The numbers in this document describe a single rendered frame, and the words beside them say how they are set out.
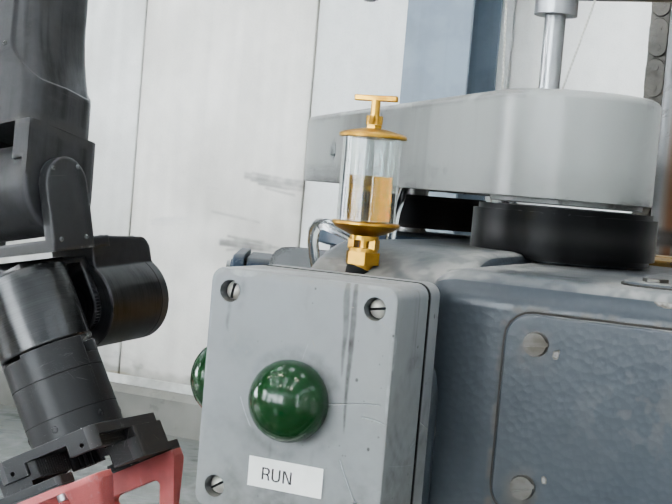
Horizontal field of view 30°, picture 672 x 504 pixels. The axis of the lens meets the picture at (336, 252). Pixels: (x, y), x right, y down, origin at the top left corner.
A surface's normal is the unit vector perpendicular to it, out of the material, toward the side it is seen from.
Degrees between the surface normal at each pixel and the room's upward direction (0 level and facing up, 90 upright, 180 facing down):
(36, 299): 71
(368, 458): 90
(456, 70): 90
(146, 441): 62
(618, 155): 90
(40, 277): 67
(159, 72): 90
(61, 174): 79
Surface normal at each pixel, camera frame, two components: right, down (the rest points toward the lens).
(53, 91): 0.83, -0.10
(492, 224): -0.86, -0.04
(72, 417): 0.15, -0.20
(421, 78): -0.41, 0.01
